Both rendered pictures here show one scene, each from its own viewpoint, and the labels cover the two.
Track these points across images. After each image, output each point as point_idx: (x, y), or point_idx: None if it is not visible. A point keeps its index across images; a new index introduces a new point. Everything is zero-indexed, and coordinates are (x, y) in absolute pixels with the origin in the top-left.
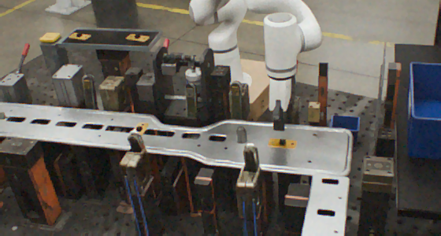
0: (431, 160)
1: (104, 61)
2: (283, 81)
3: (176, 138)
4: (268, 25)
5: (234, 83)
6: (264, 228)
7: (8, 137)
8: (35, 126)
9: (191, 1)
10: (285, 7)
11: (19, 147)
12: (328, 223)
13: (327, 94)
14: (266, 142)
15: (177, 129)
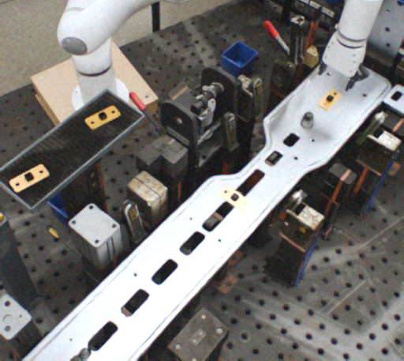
0: None
1: (79, 178)
2: (365, 43)
3: (270, 171)
4: (375, 0)
5: (256, 82)
6: (318, 178)
7: (172, 346)
8: (144, 310)
9: (72, 31)
10: None
11: (207, 334)
12: None
13: (315, 34)
14: (321, 109)
15: (255, 164)
